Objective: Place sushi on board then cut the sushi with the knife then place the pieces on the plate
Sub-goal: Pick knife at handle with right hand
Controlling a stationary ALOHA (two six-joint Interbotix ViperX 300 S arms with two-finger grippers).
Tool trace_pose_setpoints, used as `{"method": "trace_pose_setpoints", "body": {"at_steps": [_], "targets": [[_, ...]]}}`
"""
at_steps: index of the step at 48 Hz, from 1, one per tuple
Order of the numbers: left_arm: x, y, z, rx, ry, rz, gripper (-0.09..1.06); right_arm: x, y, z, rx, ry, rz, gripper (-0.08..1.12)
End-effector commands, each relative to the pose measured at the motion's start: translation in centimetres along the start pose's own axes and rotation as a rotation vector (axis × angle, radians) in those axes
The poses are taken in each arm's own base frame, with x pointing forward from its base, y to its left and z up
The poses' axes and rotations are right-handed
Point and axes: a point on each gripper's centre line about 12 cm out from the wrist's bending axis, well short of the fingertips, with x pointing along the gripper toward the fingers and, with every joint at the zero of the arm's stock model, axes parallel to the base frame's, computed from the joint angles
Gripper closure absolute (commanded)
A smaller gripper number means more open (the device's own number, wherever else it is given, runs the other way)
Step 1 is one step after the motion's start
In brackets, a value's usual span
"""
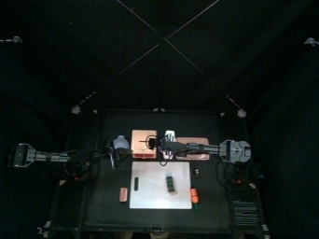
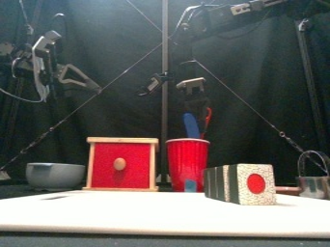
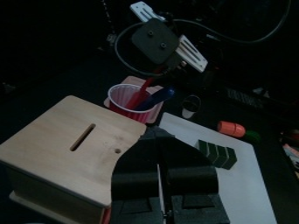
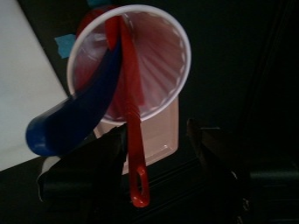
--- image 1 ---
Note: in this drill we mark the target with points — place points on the dark green sushi roll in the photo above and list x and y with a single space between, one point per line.
169 183

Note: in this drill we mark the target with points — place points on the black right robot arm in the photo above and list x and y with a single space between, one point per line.
234 151

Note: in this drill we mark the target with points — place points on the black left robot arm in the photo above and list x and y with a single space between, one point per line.
45 155

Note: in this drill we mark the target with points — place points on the pink rectangular plate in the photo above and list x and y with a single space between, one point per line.
195 157

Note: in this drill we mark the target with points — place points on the white cutting board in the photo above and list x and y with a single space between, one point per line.
153 193

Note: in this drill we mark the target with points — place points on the wooden block with slot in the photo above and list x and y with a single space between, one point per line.
139 149

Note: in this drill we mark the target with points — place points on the clear plastic bottle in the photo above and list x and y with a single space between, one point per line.
120 142

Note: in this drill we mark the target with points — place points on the small dark metal cup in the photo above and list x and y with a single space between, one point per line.
195 171

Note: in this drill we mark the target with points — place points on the pink toy food piece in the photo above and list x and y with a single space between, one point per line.
123 194

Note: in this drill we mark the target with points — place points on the orange toy carrot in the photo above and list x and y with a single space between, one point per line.
193 195

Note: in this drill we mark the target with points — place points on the black panel with white text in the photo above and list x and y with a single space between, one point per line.
244 211

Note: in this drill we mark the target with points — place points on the white table edge clamp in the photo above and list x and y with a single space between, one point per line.
264 231
43 228

